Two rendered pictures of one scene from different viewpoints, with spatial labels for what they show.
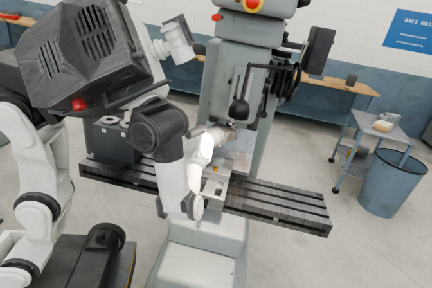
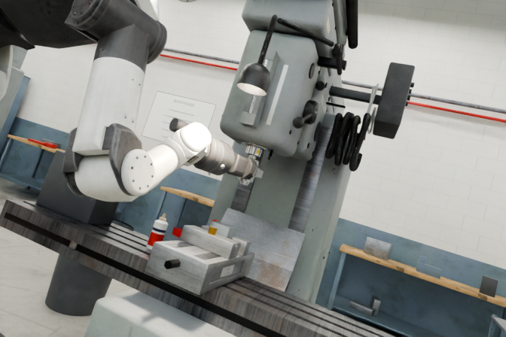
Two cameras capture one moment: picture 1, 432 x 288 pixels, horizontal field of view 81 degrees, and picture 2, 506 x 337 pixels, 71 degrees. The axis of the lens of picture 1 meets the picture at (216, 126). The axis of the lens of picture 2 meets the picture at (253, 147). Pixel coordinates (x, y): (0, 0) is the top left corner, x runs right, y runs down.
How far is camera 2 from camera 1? 63 cm
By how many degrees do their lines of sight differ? 34
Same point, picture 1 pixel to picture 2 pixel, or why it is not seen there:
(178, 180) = (116, 89)
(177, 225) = (108, 309)
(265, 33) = (304, 10)
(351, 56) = (483, 252)
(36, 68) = not seen: outside the picture
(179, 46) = not seen: outside the picture
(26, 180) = not seen: outside the picture
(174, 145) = (129, 37)
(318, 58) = (393, 100)
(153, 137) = not seen: outside the picture
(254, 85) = (288, 83)
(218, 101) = (235, 106)
